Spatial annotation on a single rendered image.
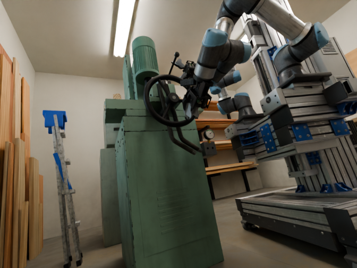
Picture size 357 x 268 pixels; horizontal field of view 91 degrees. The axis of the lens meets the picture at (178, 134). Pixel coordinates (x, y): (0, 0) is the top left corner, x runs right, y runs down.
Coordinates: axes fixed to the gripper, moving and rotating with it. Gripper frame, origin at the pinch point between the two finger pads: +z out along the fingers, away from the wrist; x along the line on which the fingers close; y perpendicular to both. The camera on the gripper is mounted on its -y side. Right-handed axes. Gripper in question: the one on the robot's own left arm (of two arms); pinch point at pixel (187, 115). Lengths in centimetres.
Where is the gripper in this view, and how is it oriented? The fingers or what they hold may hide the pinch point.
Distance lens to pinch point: 80.7
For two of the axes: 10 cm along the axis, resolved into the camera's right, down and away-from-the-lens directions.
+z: -2.1, 7.4, 6.4
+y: 3.8, 6.6, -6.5
